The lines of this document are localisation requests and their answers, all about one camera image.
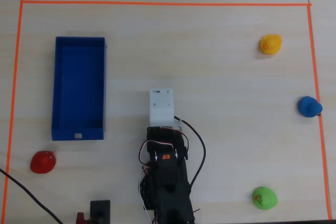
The orange tape strip beside box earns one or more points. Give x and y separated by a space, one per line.
13 87

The orange tape strip beside blue duck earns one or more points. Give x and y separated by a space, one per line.
316 85

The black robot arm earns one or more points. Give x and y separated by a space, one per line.
170 182

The long horizontal orange tape strip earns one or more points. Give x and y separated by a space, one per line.
168 4

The white camera housing box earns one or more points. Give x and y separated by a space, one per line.
161 106

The blue rubber duck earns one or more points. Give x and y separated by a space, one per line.
308 106

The yellow rubber duck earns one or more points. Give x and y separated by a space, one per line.
271 44

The blue rectangular plastic box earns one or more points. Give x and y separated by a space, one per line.
78 90

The black table clamp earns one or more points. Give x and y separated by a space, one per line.
100 208

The green rubber duck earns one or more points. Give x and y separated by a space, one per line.
264 198

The red rubber duck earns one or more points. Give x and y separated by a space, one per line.
42 163

